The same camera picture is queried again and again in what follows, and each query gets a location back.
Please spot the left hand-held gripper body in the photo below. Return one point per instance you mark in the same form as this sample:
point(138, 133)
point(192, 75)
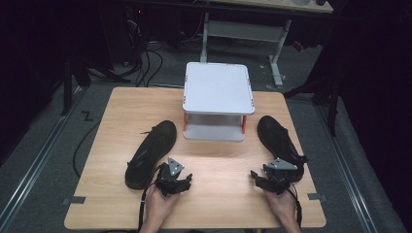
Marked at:
point(170, 179)

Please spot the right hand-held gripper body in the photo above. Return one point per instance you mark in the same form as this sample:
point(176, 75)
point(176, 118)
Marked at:
point(275, 176)

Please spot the black shoe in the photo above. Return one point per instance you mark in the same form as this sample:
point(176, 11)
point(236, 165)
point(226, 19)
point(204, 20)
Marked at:
point(280, 142)
point(150, 155)

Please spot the white two-tier shoe rack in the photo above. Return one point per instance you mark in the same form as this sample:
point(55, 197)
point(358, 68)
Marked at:
point(217, 90)

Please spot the person's left hand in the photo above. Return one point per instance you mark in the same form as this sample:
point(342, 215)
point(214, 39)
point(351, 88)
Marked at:
point(161, 204)

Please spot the person's right hand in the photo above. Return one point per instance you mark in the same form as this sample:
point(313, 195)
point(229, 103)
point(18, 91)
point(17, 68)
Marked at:
point(281, 205)

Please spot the grey tape piece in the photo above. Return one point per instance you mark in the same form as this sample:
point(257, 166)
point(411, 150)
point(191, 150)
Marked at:
point(316, 197)
point(74, 200)

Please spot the black metal stand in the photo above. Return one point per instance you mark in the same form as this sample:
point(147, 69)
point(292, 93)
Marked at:
point(68, 87)
point(332, 106)

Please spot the small red object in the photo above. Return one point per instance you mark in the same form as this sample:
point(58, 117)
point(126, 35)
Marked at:
point(298, 46)

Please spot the metal floor rail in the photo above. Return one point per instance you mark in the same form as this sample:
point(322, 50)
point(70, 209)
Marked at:
point(348, 174)
point(35, 165)

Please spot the desk with white metal frame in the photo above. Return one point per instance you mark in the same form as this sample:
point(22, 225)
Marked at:
point(246, 30)

